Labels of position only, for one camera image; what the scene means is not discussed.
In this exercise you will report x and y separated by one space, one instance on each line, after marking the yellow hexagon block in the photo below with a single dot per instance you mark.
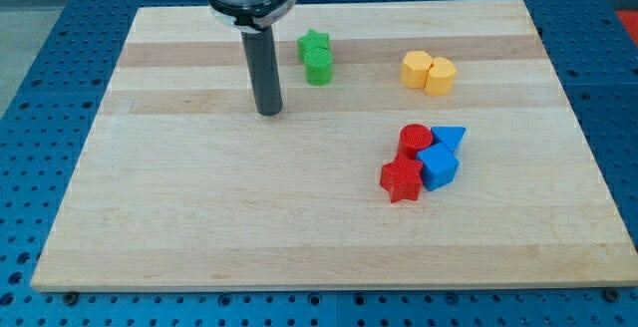
415 69

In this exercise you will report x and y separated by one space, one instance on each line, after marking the green star block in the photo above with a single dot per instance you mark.
310 41

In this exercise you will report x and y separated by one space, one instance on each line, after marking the blue triangle block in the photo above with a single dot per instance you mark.
450 137

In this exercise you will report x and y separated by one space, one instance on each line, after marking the yellow heart block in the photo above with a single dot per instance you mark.
441 77

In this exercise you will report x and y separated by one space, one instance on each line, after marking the red cylinder block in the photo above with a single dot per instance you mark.
414 138

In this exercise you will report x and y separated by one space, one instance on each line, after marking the red star block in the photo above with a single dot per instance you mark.
401 178

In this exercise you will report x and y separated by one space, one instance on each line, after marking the blue cube block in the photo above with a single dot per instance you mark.
439 166

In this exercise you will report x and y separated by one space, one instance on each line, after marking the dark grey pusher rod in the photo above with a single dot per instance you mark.
260 53

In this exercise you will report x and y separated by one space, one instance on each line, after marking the green cylinder block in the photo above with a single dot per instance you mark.
318 65

